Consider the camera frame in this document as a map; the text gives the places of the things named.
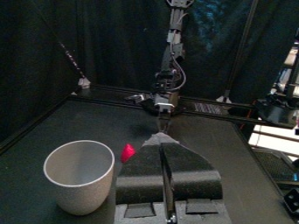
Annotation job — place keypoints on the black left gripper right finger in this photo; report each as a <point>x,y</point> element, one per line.
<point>192,175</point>

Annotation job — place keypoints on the slanted black frame strut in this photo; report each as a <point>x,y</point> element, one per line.
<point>72,59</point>

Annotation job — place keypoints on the black mesh panel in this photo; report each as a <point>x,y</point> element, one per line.
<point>273,164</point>

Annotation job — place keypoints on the upright black frame strut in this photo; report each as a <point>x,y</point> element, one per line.
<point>241,48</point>

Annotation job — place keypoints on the black table frame rail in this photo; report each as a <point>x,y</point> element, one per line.
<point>217,112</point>

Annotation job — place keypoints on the white paper cup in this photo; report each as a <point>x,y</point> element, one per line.
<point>78,178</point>

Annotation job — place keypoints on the white corner bracket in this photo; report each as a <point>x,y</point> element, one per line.
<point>223,99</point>
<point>84,83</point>

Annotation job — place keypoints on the black cloth curtain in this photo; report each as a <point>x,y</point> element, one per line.
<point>116,38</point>

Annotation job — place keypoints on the red chip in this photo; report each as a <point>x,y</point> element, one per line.
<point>127,152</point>

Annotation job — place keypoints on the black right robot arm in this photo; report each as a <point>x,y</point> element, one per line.
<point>172,58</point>

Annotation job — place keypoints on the black bracket with holes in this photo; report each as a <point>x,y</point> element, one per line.
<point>291,201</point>

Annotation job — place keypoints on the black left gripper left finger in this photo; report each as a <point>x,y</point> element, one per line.
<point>140,175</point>

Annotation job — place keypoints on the striped label plate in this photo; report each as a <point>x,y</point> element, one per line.
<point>208,108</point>

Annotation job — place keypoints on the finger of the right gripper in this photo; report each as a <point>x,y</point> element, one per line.
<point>168,121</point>
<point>160,121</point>

